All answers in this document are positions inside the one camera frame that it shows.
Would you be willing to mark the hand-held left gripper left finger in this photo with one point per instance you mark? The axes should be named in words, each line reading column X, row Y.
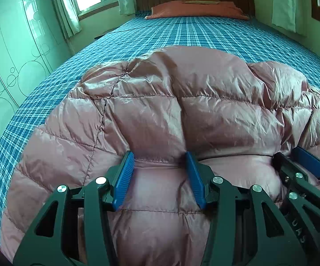
column 124, row 177

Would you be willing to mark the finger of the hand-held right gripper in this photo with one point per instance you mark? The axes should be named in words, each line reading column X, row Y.
column 308, row 162
column 301, row 207

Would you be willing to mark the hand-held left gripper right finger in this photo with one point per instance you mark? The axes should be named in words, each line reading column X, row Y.
column 194, row 180

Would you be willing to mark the pink puffer jacket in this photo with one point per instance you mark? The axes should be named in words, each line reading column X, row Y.
column 204, row 110

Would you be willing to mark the bed with blue plaid sheet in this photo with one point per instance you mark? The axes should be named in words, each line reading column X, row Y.
column 204, row 33

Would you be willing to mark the wardrobe with circle pattern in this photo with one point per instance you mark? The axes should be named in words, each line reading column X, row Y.
column 16, row 61

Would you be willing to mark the red-orange pillow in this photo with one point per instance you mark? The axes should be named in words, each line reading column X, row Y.
column 204, row 10

